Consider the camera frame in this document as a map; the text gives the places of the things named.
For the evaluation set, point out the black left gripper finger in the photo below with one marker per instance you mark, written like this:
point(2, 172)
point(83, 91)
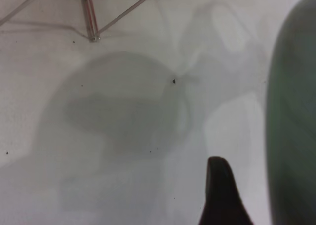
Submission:
point(222, 198)

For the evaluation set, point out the green plate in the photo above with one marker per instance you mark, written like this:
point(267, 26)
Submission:
point(293, 123)

